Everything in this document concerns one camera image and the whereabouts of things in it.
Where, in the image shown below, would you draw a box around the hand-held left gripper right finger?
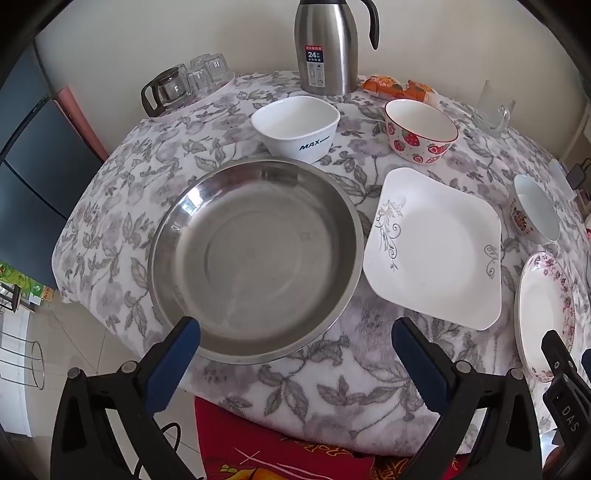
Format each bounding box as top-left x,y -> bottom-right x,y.
392,316 -> 542,480

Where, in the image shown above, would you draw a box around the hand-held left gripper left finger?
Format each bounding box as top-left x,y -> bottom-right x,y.
51,316 -> 201,480

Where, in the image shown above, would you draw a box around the floral round plate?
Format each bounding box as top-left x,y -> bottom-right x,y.
514,251 -> 575,384

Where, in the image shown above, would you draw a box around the stainless steel basin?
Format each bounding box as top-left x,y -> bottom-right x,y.
148,158 -> 365,365

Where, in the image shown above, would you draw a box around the small floral bowl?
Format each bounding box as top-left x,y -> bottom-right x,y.
509,174 -> 561,244

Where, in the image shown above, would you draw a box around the strawberry print bowl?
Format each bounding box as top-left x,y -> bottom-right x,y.
384,99 -> 459,166

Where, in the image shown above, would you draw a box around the red printed cloth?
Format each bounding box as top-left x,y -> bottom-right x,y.
194,397 -> 462,480

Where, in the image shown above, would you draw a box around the white square plate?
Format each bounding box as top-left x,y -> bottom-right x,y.
362,167 -> 503,331

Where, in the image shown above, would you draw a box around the black stand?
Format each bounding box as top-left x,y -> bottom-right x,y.
0,284 -> 21,312

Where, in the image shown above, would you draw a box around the green boxes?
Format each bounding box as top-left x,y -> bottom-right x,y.
0,261 -> 56,303

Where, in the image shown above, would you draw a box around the floral grey tablecloth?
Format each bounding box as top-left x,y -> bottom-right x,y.
53,69 -> 591,457

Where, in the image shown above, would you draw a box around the dark grey fridge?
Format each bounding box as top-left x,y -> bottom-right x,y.
0,46 -> 105,289

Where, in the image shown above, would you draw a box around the pink board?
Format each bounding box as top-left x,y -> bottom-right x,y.
53,85 -> 109,162

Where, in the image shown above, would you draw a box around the clear glass mug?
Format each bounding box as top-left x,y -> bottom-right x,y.
471,80 -> 515,137

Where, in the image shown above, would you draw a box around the white square bowl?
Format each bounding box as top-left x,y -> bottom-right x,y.
250,95 -> 341,164

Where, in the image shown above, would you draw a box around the glass teapot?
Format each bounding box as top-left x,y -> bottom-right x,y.
141,66 -> 195,117

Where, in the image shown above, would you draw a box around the pale plastic tray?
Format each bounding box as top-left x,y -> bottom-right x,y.
152,71 -> 236,121

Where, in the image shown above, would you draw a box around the orange snack packet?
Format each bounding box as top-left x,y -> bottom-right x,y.
404,80 -> 439,104
361,76 -> 407,100

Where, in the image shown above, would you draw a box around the stainless steel thermos jug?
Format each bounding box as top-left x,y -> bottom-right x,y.
294,0 -> 380,95

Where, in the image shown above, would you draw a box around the black floor cable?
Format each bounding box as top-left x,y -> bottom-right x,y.
134,422 -> 185,480

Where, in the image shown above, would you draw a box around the metal wire rack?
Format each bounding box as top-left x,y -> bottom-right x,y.
0,339 -> 44,391

